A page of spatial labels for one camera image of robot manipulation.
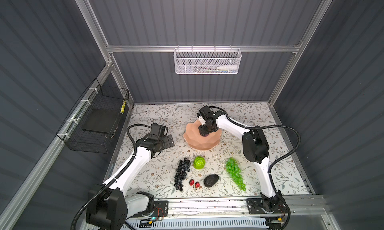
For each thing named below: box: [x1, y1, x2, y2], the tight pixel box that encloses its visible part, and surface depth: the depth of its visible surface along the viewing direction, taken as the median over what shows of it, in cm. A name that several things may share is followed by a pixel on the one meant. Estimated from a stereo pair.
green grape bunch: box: [225, 157, 247, 192], surface depth 83 cm
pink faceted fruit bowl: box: [183, 119, 222, 151], surface depth 99 cm
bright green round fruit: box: [193, 156, 206, 170], surface depth 84 cm
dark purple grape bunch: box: [174, 157, 191, 192], surface depth 84 cm
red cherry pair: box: [189, 178, 200, 188], surface depth 82 cm
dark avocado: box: [203, 174, 220, 188], surface depth 80 cm
